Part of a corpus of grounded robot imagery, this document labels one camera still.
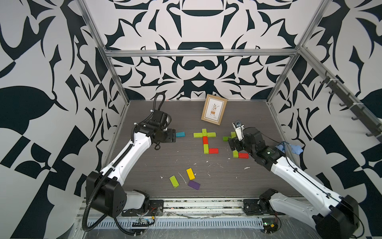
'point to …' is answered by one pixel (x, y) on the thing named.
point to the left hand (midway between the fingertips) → (168, 134)
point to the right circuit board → (270, 225)
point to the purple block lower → (194, 184)
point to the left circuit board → (143, 223)
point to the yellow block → (190, 174)
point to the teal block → (180, 134)
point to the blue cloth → (297, 149)
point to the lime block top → (199, 135)
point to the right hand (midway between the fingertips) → (236, 132)
